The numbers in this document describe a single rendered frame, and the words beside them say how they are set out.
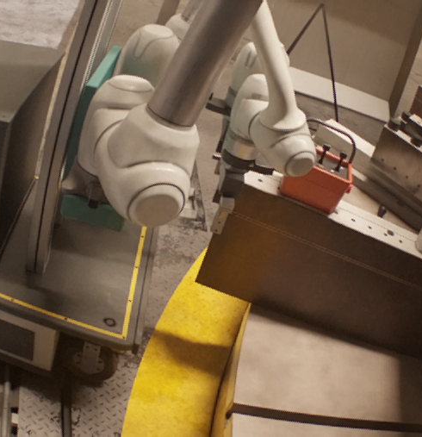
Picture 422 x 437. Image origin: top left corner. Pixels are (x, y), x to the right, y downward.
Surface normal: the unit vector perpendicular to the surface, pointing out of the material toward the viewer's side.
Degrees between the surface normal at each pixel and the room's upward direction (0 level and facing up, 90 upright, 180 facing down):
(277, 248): 90
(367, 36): 90
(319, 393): 0
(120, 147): 76
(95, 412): 0
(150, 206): 96
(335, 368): 0
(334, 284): 90
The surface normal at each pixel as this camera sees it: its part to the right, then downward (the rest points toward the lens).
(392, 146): -0.57, 0.30
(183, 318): 0.29, -0.80
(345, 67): 0.09, 0.57
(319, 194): -0.25, 0.58
